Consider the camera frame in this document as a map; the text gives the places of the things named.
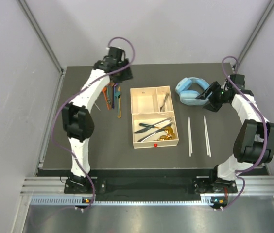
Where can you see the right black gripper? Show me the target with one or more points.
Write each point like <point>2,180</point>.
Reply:
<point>214,87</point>

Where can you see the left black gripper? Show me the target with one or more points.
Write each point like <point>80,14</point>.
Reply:
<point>127,75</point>

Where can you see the rose copper spoon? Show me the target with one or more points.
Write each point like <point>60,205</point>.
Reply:
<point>109,94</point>

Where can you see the teal silicone spoon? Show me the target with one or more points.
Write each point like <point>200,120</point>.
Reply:
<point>115,95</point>

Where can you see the ornate gold spoon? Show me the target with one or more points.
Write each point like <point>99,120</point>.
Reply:
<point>167,137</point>

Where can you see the plain gold spoon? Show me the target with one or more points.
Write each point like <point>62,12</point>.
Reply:
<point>168,130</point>

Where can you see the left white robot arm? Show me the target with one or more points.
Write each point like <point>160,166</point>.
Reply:
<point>76,118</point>

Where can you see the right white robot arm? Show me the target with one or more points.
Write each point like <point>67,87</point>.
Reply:
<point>254,144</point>

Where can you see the white chopstick inner right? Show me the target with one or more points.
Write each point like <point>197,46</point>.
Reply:
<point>207,136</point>

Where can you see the iridescent blue purple spoon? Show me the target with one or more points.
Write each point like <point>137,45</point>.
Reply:
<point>113,95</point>

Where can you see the light blue headphones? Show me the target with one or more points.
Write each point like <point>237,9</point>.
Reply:
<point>189,97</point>

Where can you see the orange silicone spoon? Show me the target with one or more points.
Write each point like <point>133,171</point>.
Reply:
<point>104,91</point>

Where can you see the silver fork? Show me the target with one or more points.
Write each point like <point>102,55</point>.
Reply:
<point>162,108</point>

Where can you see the cream divided utensil box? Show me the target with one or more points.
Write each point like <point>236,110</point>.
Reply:
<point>145,105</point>

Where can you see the gold butter knife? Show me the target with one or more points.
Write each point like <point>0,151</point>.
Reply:
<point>118,95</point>

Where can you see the silver knife lower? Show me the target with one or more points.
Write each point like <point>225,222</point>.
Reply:
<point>155,132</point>

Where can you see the left aluminium frame post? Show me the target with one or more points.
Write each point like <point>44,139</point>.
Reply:
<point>38,31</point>

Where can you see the aluminium frame post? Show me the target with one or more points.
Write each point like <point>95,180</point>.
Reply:
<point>38,31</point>
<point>255,32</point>

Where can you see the dark teal handled knife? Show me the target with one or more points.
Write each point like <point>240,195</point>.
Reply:
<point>145,128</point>

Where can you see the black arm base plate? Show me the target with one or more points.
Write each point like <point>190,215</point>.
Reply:
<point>154,185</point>

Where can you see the aluminium front rail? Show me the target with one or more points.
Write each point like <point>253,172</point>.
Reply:
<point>254,186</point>

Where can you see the right aluminium frame post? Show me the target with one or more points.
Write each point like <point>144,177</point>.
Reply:
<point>255,32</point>

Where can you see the slotted cable duct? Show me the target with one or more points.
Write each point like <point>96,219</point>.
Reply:
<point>83,201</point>

